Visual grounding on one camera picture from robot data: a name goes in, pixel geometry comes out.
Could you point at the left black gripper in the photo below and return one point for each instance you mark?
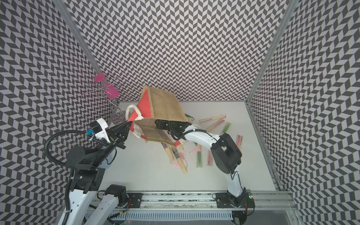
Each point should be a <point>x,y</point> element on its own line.
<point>119,132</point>

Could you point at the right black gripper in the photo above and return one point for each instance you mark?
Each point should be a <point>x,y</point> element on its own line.
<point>161,123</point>

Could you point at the green pink folding fan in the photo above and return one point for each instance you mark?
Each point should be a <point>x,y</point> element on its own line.
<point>199,161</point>

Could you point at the burlap red tote bag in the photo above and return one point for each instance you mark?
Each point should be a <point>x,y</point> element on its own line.
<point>154,104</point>

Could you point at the pink tassel folding fan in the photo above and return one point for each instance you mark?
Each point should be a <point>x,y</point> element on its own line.
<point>212,119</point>

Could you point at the pink blue folding fan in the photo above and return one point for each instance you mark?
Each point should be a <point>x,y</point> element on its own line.
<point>239,140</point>

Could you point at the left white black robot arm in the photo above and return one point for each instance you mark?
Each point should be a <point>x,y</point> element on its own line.
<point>85,164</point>

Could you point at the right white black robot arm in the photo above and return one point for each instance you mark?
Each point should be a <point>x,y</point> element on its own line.
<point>224,150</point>

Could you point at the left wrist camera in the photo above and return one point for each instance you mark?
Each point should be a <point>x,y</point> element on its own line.
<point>98,130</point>

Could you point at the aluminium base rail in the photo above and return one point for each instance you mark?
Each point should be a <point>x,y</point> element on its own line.
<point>207,200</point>

